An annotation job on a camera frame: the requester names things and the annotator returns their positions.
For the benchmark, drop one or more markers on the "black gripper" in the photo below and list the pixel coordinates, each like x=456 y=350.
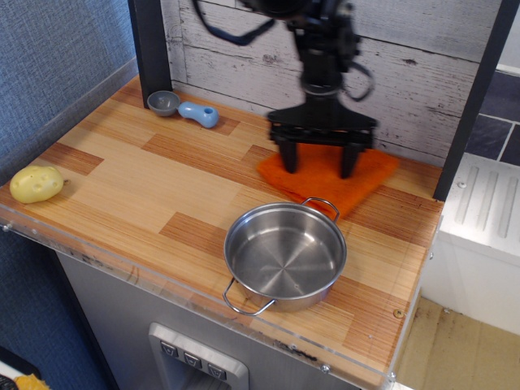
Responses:
x=321 y=120

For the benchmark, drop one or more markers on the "orange knitted cloth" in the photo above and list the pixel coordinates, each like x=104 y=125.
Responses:
x=318 y=175

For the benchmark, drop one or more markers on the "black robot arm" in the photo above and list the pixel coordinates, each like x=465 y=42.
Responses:
x=327 y=46

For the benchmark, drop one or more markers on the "stainless steel pot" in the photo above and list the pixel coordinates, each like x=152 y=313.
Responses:
x=285 y=256

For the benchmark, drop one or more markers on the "grey and blue scoop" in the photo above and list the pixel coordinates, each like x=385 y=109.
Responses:
x=166 y=103

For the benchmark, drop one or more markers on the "white ribbed cabinet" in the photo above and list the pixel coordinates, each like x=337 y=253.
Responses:
x=474 y=262

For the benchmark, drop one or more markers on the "grey dispenser panel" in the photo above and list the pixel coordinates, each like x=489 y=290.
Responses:
x=185 y=363

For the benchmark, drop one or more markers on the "yellow toy potato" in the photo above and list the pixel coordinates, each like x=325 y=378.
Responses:
x=36 y=184

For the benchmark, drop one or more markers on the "yellow object bottom left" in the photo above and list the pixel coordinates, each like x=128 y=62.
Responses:
x=30 y=382

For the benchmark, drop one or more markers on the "left dark frame post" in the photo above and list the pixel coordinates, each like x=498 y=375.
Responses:
x=150 y=46

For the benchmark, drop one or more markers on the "dark frame post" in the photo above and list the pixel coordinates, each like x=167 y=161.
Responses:
x=150 y=46
x=500 y=31

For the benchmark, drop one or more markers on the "right dark frame post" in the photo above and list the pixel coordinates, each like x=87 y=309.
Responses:
x=500 y=31

